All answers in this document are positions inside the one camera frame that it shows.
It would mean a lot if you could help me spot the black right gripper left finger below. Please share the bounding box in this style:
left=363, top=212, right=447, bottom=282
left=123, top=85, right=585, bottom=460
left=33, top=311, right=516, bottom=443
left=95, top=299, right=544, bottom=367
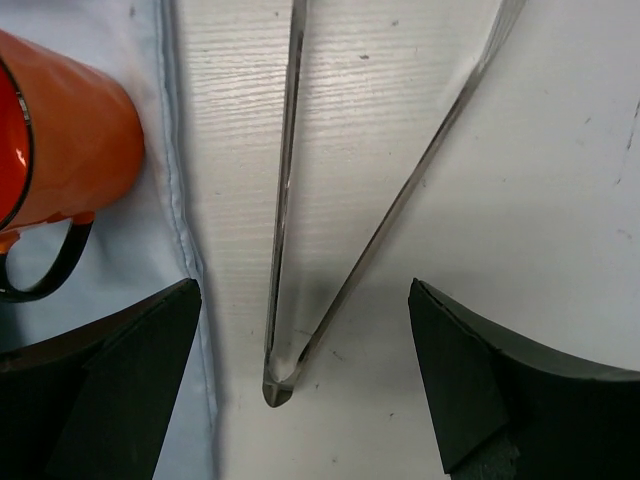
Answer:
left=1, top=279, right=202, bottom=479

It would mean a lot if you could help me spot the orange enamel mug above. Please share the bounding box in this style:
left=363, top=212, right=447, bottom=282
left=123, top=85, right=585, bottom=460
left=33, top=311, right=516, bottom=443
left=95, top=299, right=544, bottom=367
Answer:
left=1, top=31, right=145, bottom=303

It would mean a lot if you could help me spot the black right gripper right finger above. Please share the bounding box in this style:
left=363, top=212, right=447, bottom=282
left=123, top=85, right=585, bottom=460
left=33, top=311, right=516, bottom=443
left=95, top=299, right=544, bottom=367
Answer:
left=408, top=280, right=639, bottom=479

